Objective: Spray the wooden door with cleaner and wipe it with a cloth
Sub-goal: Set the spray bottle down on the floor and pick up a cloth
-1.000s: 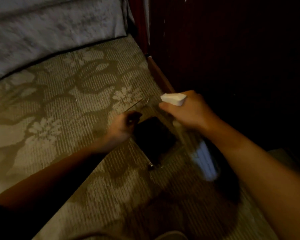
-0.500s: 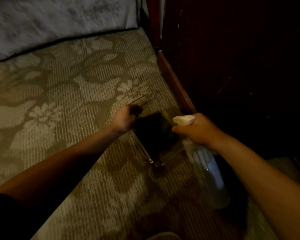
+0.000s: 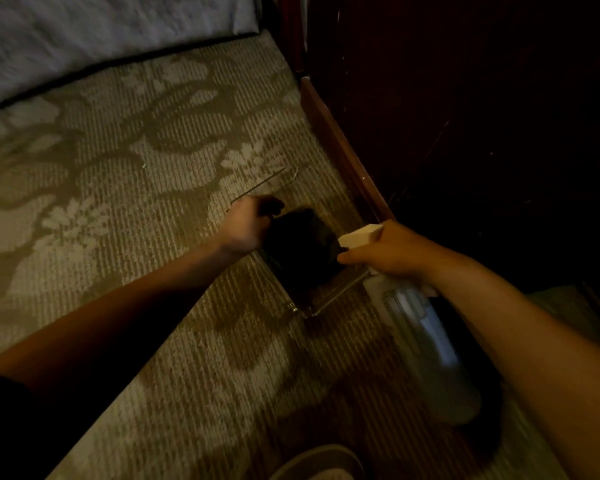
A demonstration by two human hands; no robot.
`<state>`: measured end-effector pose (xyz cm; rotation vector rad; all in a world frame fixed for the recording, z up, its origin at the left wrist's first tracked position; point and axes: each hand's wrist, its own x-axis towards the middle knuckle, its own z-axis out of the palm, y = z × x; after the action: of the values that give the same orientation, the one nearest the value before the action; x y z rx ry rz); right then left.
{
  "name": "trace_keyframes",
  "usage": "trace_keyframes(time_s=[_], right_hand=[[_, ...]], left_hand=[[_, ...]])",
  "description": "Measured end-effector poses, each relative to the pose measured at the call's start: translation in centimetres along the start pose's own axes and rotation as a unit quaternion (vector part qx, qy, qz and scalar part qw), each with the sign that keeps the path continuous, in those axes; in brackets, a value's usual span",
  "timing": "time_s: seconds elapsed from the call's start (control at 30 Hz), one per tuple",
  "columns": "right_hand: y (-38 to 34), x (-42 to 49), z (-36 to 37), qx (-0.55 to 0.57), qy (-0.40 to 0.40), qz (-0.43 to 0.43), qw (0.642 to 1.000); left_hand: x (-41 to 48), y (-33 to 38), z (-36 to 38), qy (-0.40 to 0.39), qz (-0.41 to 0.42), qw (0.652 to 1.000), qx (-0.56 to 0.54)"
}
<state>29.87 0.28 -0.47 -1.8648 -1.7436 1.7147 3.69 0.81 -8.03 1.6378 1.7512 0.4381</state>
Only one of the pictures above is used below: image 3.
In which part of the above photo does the person's left hand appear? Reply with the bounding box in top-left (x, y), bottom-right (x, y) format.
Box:
top-left (218, 195), bottom-right (286, 259)

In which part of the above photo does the person's right hand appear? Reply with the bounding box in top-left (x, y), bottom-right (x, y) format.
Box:
top-left (337, 220), bottom-right (462, 298)

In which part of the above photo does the clear spray bottle white nozzle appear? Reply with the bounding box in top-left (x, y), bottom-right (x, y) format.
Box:
top-left (338, 223), bottom-right (484, 426)

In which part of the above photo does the person's left forearm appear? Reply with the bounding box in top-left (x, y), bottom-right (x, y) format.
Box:
top-left (0, 239), bottom-right (238, 395)

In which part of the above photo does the person's right forearm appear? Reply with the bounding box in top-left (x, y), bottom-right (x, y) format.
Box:
top-left (432, 252), bottom-right (600, 480)

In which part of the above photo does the clear acrylic box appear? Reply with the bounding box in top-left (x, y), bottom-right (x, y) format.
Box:
top-left (229, 165), bottom-right (378, 319)

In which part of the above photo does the brown wooden baseboard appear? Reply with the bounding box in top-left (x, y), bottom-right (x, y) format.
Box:
top-left (299, 76), bottom-right (397, 224)

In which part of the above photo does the dark wooden cabinet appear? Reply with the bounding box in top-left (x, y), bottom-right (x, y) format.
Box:
top-left (260, 0), bottom-right (600, 340)

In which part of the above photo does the grey shoe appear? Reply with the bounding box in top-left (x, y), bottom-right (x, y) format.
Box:
top-left (269, 443), bottom-right (367, 480)

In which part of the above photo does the white bed cover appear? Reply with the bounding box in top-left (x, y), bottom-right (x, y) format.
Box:
top-left (0, 0), bottom-right (262, 114)

